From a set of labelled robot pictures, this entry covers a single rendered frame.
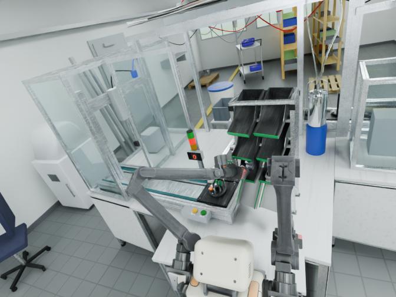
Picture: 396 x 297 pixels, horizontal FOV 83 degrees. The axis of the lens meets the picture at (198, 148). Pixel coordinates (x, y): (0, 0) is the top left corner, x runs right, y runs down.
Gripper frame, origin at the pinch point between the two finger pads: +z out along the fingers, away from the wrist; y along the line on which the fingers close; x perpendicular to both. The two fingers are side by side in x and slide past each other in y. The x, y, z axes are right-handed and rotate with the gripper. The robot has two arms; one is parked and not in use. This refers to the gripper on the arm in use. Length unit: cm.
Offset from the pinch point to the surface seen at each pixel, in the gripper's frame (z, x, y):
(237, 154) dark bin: -2.7, -8.2, 4.9
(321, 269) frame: 23, 40, -52
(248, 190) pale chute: 15.1, 15.6, 0.0
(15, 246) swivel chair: -84, 162, 189
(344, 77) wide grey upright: 100, -77, -6
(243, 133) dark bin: -10.3, -22.6, -0.3
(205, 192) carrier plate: 10.1, 32.6, 31.4
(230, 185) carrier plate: 23.7, 23.4, 20.0
